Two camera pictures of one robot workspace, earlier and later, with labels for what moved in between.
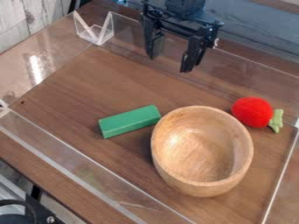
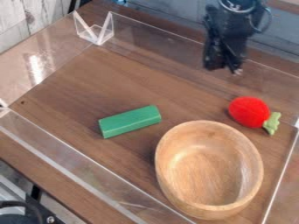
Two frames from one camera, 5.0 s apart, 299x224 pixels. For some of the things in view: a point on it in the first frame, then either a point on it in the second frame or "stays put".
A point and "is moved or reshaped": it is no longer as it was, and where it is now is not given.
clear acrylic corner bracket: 95,34 stays put
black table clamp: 36,214 stays put
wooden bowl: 202,150 is moved or reshaped
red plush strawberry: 255,112 stays put
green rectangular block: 128,121 stays put
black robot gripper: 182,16 -> 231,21
